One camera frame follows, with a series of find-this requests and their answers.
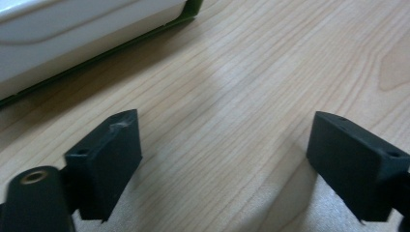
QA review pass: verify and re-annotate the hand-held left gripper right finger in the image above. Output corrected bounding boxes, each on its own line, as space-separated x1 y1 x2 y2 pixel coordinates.
306 110 410 223

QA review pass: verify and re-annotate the white container with green base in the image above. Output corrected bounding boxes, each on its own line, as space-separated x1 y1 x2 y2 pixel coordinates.
0 0 205 108

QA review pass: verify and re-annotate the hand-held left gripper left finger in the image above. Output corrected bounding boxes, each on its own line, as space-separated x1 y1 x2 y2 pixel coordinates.
64 108 143 223

